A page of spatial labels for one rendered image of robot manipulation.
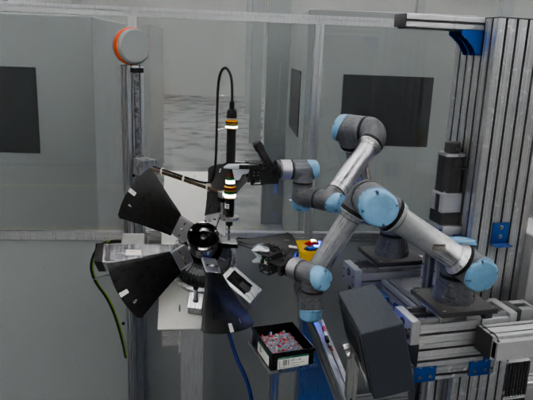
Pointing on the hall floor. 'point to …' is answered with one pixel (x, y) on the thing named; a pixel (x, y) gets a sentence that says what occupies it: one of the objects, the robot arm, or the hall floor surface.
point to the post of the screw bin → (273, 386)
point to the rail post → (298, 370)
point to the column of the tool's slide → (135, 365)
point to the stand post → (191, 364)
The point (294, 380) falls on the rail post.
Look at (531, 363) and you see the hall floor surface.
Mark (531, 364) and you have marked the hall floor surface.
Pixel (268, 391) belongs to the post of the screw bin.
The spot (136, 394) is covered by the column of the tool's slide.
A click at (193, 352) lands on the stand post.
